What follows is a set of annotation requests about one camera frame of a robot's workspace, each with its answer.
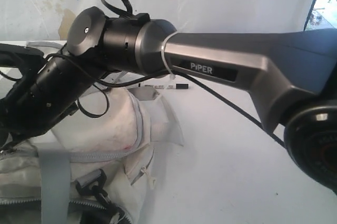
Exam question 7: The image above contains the black white marker pen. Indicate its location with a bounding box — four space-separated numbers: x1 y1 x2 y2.
138 83 189 90

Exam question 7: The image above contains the white grey backpack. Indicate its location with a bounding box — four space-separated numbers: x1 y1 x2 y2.
1 86 184 223

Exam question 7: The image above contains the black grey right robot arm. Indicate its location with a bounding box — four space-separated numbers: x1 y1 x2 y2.
1 6 336 190

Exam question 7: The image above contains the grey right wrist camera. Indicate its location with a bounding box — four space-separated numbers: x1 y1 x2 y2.
1 43 44 66

